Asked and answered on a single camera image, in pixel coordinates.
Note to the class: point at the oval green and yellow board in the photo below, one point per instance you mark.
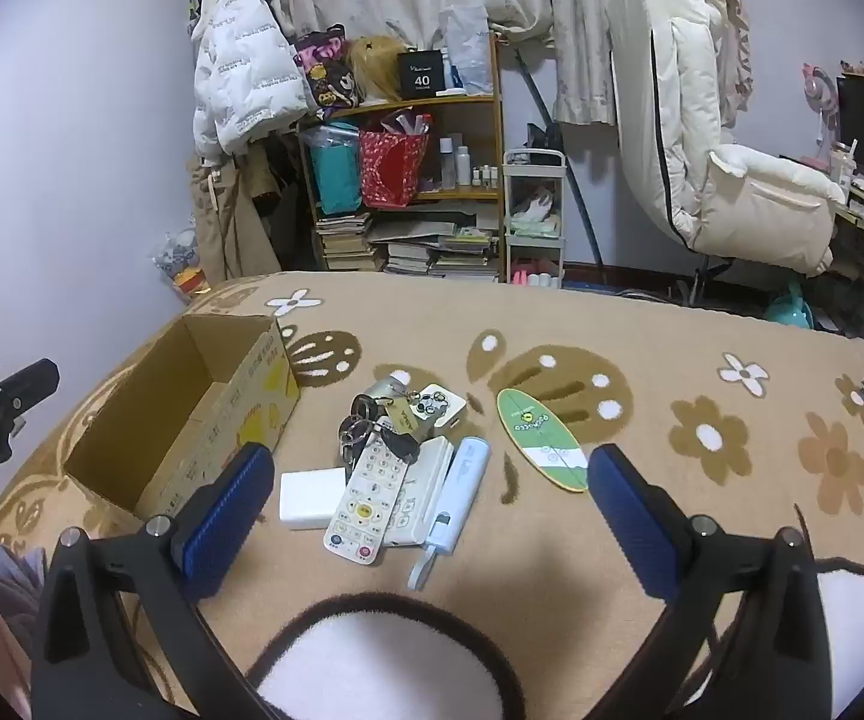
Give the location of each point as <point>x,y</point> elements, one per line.
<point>541,439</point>

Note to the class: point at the red patterned bag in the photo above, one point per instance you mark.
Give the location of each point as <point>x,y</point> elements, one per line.
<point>391,165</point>

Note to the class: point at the white power adapter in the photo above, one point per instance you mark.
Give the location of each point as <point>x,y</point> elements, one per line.
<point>310,499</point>

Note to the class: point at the stack of old books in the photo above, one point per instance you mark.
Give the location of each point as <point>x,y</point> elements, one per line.
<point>346,240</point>

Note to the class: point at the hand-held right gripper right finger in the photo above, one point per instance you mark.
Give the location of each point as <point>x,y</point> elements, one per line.
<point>631,525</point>

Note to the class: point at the teal plastic item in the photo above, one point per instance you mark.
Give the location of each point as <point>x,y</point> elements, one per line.
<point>788,311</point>

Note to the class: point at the wooden shelf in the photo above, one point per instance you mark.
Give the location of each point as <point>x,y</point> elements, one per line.
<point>496,127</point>

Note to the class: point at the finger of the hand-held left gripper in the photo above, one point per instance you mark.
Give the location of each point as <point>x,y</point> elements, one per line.
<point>27,380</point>

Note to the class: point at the grey-blue clothing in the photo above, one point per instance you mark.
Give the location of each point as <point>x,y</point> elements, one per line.
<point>16,585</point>

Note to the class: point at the light blue power bank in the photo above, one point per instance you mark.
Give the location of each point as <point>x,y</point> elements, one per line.
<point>462,480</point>

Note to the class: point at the teal bag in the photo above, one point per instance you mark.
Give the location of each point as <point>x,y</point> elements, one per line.
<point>334,172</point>

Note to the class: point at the beige trousers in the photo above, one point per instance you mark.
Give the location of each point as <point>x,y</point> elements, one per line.
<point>226,225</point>

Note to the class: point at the white puffer jacket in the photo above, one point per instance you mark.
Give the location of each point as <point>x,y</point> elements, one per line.
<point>244,67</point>

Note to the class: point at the cardboard box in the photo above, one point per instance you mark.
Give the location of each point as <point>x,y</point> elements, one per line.
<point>244,405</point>

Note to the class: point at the black box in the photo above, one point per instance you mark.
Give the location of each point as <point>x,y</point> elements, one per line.
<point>422,75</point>

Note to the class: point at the white trolley cart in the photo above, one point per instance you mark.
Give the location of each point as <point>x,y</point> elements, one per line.
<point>511,202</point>

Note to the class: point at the beige key tag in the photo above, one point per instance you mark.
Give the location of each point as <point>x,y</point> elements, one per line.
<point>404,416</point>

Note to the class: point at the purple printed bag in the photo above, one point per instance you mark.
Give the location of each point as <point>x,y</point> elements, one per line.
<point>327,75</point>

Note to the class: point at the wide white remote control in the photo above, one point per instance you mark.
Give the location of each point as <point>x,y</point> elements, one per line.
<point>424,487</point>

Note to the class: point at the white remote with yellow button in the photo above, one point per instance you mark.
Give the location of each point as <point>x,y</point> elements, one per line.
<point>364,502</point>

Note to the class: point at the bunch of keys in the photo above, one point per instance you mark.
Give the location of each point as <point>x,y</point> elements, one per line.
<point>361,427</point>

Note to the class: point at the tan flower printed blanket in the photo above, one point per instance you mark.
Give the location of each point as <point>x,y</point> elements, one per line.
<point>522,577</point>

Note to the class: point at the green packet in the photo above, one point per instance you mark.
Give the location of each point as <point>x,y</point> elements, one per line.
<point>533,225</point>

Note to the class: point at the cream padded chair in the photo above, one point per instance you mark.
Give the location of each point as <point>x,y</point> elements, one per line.
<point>672,90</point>

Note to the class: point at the cartoon earbud case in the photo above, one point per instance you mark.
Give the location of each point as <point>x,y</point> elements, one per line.
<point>443,406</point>

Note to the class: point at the blonde wig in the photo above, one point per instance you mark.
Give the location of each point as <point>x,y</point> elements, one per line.
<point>376,67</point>

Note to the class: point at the pink desk fan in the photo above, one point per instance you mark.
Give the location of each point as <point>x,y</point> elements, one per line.
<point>822,86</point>

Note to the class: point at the clear plastic bag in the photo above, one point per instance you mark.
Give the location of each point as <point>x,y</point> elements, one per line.
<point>469,49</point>

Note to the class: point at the white bottle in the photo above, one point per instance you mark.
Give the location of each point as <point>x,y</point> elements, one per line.
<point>447,163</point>
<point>463,166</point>

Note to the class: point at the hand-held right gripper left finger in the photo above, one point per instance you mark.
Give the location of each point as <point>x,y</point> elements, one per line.
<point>226,521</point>

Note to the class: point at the pile of magazines and papers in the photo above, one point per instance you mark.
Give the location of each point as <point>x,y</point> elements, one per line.
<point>439,255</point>

